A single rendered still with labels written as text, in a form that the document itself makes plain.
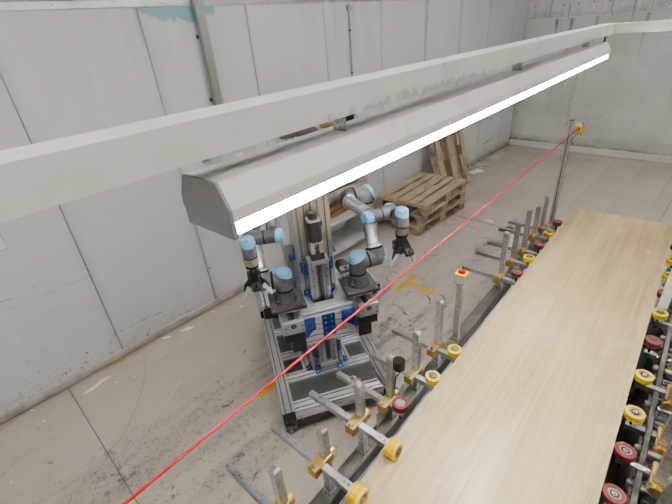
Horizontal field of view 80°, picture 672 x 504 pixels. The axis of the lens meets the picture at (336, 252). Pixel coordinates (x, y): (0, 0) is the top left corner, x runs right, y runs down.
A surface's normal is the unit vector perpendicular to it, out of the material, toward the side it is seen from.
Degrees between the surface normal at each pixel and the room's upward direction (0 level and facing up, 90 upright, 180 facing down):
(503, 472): 0
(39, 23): 90
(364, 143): 61
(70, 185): 90
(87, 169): 90
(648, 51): 90
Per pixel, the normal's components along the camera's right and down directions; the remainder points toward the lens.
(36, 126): 0.72, 0.29
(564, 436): -0.07, -0.87
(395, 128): 0.62, -0.19
